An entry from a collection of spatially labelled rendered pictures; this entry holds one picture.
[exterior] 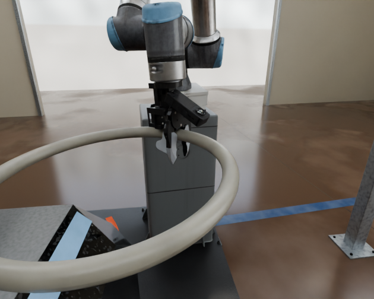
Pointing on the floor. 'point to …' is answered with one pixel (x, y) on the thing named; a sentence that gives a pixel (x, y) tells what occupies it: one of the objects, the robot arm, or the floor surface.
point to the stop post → (367, 199)
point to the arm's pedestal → (177, 179)
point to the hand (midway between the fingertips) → (180, 156)
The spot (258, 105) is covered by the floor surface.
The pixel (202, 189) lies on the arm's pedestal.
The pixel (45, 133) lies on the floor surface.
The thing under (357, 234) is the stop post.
